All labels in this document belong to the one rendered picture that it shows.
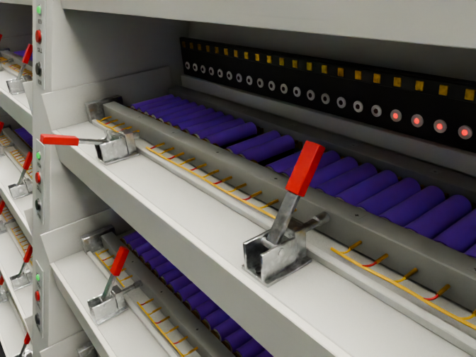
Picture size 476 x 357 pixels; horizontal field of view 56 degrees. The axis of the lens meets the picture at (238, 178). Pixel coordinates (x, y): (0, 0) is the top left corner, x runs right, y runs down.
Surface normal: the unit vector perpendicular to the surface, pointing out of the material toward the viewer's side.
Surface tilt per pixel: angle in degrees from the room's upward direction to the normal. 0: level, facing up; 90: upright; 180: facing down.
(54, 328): 90
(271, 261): 90
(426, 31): 105
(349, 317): 16
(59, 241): 90
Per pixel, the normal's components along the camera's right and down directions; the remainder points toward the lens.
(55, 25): 0.60, 0.31
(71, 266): -0.08, -0.89
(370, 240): -0.79, 0.32
